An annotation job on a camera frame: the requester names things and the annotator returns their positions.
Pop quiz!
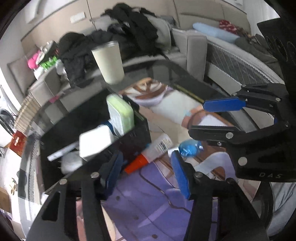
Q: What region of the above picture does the blue plastic bottle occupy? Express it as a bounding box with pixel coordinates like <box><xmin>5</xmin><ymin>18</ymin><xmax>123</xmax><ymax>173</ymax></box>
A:
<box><xmin>168</xmin><ymin>139</ymin><xmax>204</xmax><ymax>158</ymax></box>

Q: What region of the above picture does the translucent green pill case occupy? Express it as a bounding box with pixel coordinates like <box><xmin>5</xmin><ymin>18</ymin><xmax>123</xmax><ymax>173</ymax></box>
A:
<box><xmin>106</xmin><ymin>94</ymin><xmax>134</xmax><ymax>136</ymax></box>

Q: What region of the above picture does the white bottle orange cap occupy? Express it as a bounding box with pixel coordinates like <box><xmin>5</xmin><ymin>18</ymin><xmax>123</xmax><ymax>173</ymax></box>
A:
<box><xmin>124</xmin><ymin>133</ymin><xmax>174</xmax><ymax>174</ymax></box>

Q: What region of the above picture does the black storage box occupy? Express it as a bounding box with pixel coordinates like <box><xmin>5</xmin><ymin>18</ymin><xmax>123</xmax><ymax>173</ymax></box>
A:
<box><xmin>40</xmin><ymin>89</ymin><xmax>152</xmax><ymax>191</ymax></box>

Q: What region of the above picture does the white charger in box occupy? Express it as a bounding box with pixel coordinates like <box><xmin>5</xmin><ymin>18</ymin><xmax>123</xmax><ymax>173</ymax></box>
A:
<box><xmin>79</xmin><ymin>125</ymin><xmax>116</xmax><ymax>161</ymax></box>

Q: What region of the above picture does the anime print desk mat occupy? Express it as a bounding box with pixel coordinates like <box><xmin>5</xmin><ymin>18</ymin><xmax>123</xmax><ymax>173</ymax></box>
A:
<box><xmin>76</xmin><ymin>77</ymin><xmax>262</xmax><ymax>241</ymax></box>

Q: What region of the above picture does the red gift box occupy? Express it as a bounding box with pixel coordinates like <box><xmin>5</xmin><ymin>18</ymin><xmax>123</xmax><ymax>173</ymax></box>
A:
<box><xmin>9</xmin><ymin>131</ymin><xmax>27</xmax><ymax>157</ymax></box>

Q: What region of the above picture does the light blue pillow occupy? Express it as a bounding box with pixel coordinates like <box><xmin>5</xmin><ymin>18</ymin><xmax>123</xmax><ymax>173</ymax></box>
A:
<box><xmin>193</xmin><ymin>22</ymin><xmax>239</xmax><ymax>44</ymax></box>

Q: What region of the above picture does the wicker basket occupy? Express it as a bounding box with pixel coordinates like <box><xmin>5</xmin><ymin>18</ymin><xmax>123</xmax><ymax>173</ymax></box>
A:
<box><xmin>14</xmin><ymin>93</ymin><xmax>41</xmax><ymax>133</ymax></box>

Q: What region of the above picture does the grey cushion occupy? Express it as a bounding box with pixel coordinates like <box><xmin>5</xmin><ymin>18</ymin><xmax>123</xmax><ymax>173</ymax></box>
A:
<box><xmin>8</xmin><ymin>55</ymin><xmax>36</xmax><ymax>95</ymax></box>

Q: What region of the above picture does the green bag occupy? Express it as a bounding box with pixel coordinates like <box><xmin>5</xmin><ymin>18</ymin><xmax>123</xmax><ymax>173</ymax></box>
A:
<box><xmin>39</xmin><ymin>56</ymin><xmax>58</xmax><ymax>70</ymax></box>

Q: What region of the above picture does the white cup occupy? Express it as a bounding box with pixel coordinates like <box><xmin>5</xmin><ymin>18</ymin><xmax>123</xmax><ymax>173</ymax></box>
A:
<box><xmin>91</xmin><ymin>41</ymin><xmax>125</xmax><ymax>85</ymax></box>

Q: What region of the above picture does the grey sofa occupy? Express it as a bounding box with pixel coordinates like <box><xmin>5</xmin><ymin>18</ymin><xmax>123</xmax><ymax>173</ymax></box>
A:
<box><xmin>6</xmin><ymin>0</ymin><xmax>209</xmax><ymax>107</ymax></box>

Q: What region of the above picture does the black jacket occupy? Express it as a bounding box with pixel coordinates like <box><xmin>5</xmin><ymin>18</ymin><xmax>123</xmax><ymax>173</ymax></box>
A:
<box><xmin>58</xmin><ymin>30</ymin><xmax>114</xmax><ymax>88</ymax></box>

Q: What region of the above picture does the pink plush toy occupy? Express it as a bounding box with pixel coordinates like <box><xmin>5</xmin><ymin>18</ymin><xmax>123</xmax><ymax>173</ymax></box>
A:
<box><xmin>27</xmin><ymin>51</ymin><xmax>42</xmax><ymax>70</ymax></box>

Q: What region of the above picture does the black clothes pile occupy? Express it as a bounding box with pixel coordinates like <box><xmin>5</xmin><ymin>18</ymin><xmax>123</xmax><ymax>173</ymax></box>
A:
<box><xmin>101</xmin><ymin>3</ymin><xmax>173</xmax><ymax>56</ymax></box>

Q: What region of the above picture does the wall switch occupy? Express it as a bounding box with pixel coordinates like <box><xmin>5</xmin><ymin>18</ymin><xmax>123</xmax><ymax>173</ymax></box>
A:
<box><xmin>70</xmin><ymin>12</ymin><xmax>86</xmax><ymax>24</ymax></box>

